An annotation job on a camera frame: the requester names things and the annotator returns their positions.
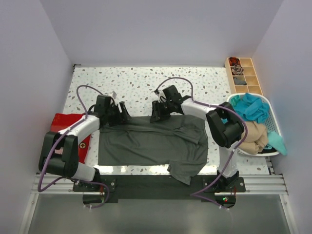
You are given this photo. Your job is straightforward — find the grey rolled socks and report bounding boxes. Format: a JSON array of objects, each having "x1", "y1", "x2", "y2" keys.
[{"x1": 233, "y1": 76, "x2": 247, "y2": 85}]

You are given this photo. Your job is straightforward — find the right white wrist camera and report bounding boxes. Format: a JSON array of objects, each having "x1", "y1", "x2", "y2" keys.
[{"x1": 154, "y1": 90, "x2": 167, "y2": 102}]

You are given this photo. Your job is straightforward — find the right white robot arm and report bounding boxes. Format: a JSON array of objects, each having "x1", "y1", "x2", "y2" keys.
[{"x1": 150, "y1": 85, "x2": 245, "y2": 192}]

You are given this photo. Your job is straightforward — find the aluminium rail frame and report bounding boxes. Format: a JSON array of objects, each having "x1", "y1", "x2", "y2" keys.
[{"x1": 18, "y1": 172, "x2": 79, "y2": 234}]

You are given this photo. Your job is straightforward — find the patterned rolled socks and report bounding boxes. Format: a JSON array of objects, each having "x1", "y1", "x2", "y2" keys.
[{"x1": 231, "y1": 66, "x2": 244, "y2": 76}]

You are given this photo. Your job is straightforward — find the red black rolled socks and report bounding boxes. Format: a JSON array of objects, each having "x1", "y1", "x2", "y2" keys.
[{"x1": 228, "y1": 57, "x2": 241, "y2": 66}]

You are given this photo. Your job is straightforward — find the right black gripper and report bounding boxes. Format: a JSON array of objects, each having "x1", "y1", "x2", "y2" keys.
[{"x1": 150, "y1": 100, "x2": 174, "y2": 123}]

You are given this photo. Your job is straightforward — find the beige t shirt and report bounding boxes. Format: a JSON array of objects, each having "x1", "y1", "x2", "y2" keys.
[{"x1": 239, "y1": 121, "x2": 269, "y2": 155}]

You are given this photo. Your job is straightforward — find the teal t shirt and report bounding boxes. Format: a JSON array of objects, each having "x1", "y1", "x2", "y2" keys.
[{"x1": 230, "y1": 92, "x2": 288, "y2": 156}]

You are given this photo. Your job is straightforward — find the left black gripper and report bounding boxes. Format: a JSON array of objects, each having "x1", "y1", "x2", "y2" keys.
[{"x1": 105, "y1": 102, "x2": 132, "y2": 127}]

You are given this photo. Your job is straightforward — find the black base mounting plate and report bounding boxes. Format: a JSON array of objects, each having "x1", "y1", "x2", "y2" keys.
[{"x1": 73, "y1": 175, "x2": 246, "y2": 203}]

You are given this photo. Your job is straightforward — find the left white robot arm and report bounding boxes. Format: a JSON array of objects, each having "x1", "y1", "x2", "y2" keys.
[{"x1": 39, "y1": 95, "x2": 132, "y2": 191}]

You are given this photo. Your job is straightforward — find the dark grey t shirt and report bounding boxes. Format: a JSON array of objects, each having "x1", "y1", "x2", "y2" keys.
[{"x1": 98, "y1": 115, "x2": 208, "y2": 185}]

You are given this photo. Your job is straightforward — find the wooden compartment organizer box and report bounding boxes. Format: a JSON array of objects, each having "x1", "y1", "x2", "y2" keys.
[{"x1": 224, "y1": 57, "x2": 263, "y2": 95}]

